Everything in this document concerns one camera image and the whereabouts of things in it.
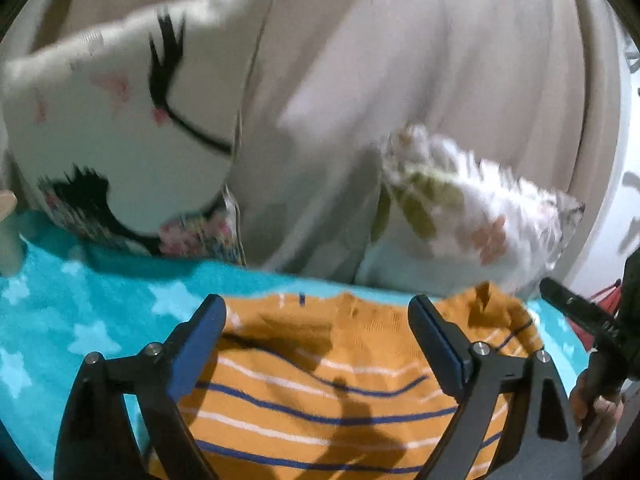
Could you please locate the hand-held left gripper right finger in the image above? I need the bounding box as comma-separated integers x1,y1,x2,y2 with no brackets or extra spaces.
407,295,584,480

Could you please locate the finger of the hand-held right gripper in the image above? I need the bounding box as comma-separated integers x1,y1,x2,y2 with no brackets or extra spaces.
539,276,621,346

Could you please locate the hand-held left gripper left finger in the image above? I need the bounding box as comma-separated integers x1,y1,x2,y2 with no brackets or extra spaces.
52,294,228,480

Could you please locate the yellow striped knit sweater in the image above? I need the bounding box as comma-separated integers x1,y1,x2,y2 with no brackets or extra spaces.
145,280,546,480

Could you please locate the person's right hand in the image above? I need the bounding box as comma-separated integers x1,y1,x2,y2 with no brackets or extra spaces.
569,369,625,467

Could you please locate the red cloth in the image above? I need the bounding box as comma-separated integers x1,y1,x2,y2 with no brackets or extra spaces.
589,280,623,322

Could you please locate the turquoise printed fleece blanket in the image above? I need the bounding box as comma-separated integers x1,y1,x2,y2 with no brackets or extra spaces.
0,207,593,480

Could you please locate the white leaf print pillow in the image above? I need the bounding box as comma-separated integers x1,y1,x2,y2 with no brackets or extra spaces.
355,122,587,301

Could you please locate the white bird print cushion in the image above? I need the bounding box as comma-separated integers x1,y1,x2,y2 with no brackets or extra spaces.
0,0,278,267

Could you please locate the beige curtain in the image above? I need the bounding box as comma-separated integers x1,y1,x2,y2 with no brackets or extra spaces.
0,0,631,286

